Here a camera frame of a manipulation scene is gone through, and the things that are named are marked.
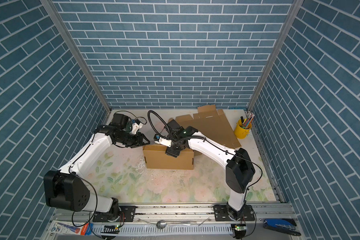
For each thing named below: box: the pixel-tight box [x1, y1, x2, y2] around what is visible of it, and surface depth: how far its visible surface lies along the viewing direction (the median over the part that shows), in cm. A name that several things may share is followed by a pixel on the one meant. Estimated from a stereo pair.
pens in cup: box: [240, 111, 255, 129], surface depth 98 cm
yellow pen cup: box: [234, 119, 252, 139], surface depth 100 cm
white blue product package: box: [47, 220, 94, 236], surface depth 70 cm
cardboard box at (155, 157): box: [142, 144, 202, 170], surface depth 84 cm
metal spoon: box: [156, 220, 197, 229], surface depth 72 cm
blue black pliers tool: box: [263, 218, 301, 236], surface depth 71 cm
